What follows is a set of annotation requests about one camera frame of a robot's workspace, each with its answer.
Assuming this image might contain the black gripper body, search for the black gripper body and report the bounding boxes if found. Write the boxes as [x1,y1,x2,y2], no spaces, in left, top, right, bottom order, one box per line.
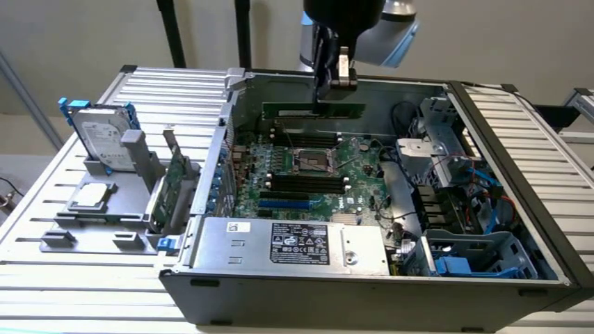
[303,0,387,40]

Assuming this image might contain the green RAM stick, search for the green RAM stick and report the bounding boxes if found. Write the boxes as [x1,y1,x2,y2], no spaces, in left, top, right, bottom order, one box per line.
[261,102,367,120]

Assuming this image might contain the black RAM slot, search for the black RAM slot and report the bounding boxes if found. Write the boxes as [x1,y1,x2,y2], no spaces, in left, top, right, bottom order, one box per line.
[270,185,347,195]
[273,137,337,145]
[271,173,346,182]
[270,179,346,188]
[274,131,337,139]
[273,142,338,150]

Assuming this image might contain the black expansion slot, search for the black expansion slot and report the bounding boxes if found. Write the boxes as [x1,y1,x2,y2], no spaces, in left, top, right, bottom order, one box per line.
[259,190,311,200]

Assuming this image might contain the blue expansion slot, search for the blue expansion slot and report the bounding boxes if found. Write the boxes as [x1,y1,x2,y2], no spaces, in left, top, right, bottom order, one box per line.
[259,198,311,207]

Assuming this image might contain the grey corner clamp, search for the grey corner clamp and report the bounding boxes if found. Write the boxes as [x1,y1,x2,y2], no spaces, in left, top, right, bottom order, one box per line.
[223,67,255,92]

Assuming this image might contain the black pole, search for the black pole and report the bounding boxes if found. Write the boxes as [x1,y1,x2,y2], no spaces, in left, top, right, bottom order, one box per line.
[234,0,254,70]
[155,0,187,69]

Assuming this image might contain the CPU socket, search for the CPU socket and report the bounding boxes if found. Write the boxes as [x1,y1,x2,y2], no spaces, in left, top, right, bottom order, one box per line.
[289,145,339,174]

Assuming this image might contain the metal drive cage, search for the metal drive cage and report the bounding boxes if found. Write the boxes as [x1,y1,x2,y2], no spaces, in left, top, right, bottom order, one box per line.
[394,96,486,189]

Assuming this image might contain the green motherboard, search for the green motherboard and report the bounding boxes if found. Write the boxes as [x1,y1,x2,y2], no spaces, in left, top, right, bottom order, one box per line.
[230,121,422,276]

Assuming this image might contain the silver chipset heat sink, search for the silver chipset heat sink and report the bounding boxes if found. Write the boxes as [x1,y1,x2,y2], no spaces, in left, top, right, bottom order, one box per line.
[331,212,362,226]

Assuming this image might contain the black fan shroud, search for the black fan shroud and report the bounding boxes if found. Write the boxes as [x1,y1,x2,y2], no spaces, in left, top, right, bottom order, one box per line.
[414,183,468,234]

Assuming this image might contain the silver power supply unit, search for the silver power supply unit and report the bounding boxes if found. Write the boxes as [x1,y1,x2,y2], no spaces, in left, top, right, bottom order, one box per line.
[187,217,390,276]

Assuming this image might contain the green graphics card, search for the green graphics card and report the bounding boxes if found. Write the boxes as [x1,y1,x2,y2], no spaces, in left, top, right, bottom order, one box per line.
[151,129,191,233]

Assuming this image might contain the silver hard disk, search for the silver hard disk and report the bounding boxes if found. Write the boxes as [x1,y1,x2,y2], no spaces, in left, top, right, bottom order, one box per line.
[72,106,135,171]

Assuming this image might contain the blue-grey disk bay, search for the blue-grey disk bay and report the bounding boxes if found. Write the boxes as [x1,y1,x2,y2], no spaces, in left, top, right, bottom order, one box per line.
[402,228,540,279]

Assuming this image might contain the blue case latch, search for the blue case latch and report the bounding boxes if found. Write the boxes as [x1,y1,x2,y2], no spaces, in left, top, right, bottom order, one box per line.
[158,235,182,252]

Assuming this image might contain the grey parts rack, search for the grey parts rack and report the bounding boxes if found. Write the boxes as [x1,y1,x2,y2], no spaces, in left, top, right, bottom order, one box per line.
[39,130,202,257]

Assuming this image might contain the black open PC case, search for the black open PC case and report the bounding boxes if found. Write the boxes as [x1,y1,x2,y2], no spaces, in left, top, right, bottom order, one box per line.
[159,71,594,326]

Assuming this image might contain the silver CPU chip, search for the silver CPU chip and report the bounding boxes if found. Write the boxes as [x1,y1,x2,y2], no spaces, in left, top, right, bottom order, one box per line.
[74,183,111,207]

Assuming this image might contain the silver air duct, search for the silver air duct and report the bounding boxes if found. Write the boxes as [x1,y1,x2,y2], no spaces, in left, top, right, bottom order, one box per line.
[379,160,422,227]

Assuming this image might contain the black cable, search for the black cable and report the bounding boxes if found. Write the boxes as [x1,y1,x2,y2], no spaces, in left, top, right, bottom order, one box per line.
[462,81,561,135]

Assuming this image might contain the red wire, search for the red wire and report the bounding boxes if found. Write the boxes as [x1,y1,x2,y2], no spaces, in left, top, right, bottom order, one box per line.
[434,154,517,223]

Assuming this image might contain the blue wire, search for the blue wire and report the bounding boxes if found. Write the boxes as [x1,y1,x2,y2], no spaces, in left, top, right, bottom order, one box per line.
[458,158,517,241]

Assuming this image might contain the hard drive with blue bracket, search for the hard drive with blue bracket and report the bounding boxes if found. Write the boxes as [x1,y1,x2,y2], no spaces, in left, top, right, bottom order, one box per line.
[58,98,142,175]

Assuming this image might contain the metal frame leg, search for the metal frame leg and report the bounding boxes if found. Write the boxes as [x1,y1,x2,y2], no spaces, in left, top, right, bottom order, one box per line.
[0,51,66,151]

